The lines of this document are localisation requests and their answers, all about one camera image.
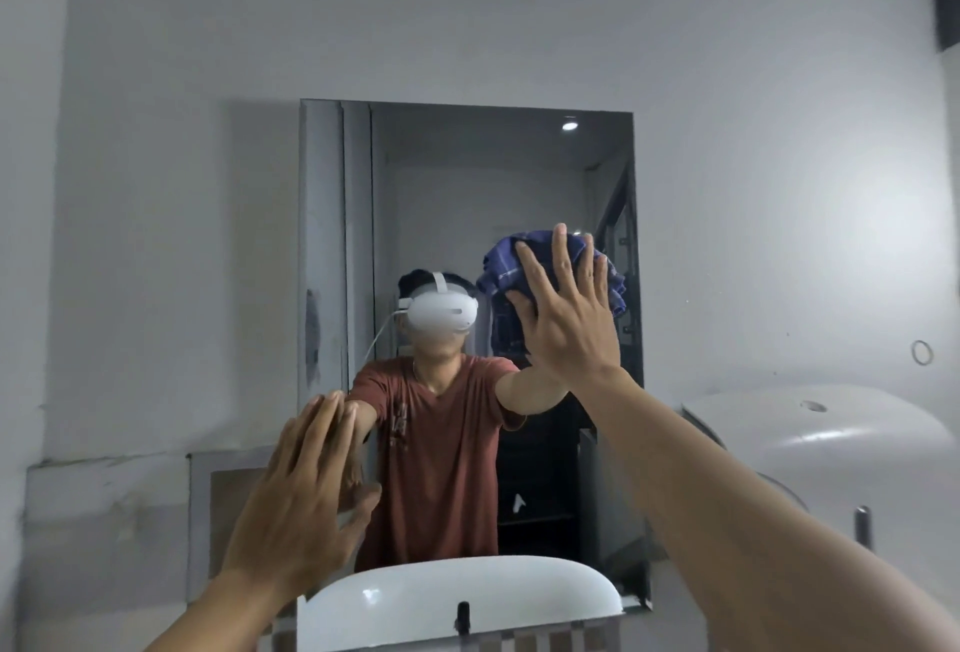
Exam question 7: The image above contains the blue checked cloth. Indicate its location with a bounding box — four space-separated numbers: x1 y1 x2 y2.
477 227 628 356

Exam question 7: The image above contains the person's right forearm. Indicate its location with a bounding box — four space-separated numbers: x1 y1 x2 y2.
576 365 960 652

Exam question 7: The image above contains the person's right hand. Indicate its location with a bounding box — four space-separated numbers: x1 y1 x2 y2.
504 224 624 391

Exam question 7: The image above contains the person's left hand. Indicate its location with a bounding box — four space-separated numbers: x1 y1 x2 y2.
222 389 384 603

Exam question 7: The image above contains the person's left forearm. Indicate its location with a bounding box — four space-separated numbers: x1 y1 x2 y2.
144 569 303 652

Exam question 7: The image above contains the rectangular wall mirror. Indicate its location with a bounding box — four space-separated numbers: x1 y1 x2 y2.
298 99 655 613

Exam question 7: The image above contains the white ceramic sink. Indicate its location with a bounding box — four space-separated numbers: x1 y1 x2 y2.
297 554 625 637
679 384 960 555

